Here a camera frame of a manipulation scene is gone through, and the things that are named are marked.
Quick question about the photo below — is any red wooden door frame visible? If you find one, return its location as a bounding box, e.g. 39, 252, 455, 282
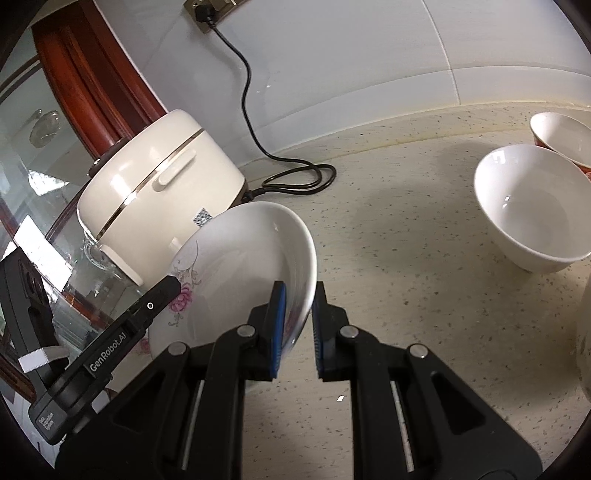
31, 0, 168, 160

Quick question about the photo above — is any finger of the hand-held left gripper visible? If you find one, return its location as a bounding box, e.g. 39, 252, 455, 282
124, 275, 182, 330

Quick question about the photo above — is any red and white bowl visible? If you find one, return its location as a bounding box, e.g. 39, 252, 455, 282
529, 112, 591, 183

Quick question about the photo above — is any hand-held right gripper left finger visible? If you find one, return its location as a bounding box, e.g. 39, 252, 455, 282
55, 280, 289, 480

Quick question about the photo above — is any floral white plate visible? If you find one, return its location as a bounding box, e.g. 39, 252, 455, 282
168, 202, 318, 365

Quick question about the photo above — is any black power cable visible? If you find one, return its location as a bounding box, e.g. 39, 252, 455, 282
194, 4, 337, 204

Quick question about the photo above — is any plain white bowl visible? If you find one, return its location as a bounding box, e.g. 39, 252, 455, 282
474, 144, 591, 273

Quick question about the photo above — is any glass door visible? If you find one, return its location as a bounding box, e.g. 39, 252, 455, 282
0, 23, 139, 370

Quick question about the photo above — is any wall socket panel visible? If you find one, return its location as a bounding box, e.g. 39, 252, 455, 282
183, 0, 244, 33

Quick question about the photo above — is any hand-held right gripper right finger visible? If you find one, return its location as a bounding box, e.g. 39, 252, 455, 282
311, 280, 543, 480

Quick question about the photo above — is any cream rice cooker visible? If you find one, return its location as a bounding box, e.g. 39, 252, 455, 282
76, 109, 247, 287

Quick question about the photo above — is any leaf pattern white bowl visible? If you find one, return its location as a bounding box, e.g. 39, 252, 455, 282
575, 277, 591, 407

